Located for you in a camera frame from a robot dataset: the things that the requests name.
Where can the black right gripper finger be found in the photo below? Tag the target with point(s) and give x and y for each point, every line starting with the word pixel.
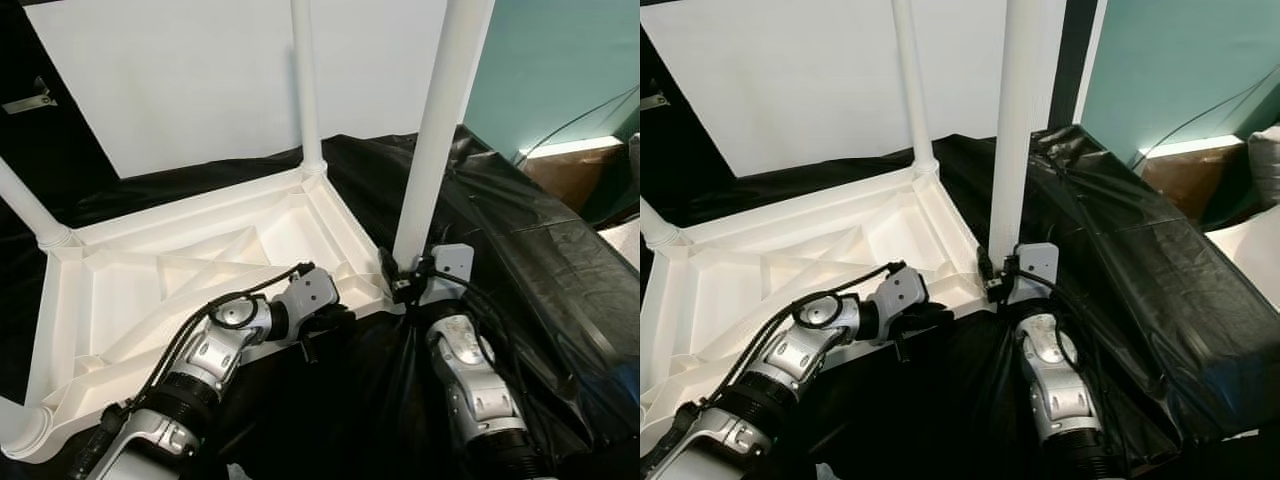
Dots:
pixel 390 270
pixel 986 268

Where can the white tapered table leg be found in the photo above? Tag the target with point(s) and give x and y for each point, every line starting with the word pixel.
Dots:
pixel 658 228
pixel 440 120
pixel 30 205
pixel 18 425
pixel 912 80
pixel 1020 120
pixel 305 80

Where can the white plastic table top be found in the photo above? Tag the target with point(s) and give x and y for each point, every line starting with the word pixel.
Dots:
pixel 120 300
pixel 720 300

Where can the black plastic table cover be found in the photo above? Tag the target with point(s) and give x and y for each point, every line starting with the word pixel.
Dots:
pixel 560 280
pixel 1180 290

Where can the brown wooden furniture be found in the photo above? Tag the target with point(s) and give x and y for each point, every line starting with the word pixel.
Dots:
pixel 575 185
pixel 1190 190

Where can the grey cushion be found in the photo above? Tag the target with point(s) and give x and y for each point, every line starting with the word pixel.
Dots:
pixel 1265 165
pixel 633 165

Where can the teal glass panel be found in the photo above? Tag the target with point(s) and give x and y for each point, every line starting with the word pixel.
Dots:
pixel 1190 60
pixel 560 60

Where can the black door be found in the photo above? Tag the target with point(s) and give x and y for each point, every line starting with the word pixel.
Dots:
pixel 670 150
pixel 40 150

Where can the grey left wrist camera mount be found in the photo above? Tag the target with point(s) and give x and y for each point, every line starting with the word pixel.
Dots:
pixel 315 290
pixel 903 290

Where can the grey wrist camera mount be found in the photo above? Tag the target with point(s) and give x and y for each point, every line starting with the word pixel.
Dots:
pixel 450 265
pixel 315 290
pixel 903 290
pixel 1038 265

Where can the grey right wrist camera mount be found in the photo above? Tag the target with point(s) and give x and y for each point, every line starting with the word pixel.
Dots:
pixel 1038 265
pixel 450 265

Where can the black wall pillar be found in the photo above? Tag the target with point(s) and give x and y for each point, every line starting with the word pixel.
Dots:
pixel 1075 50

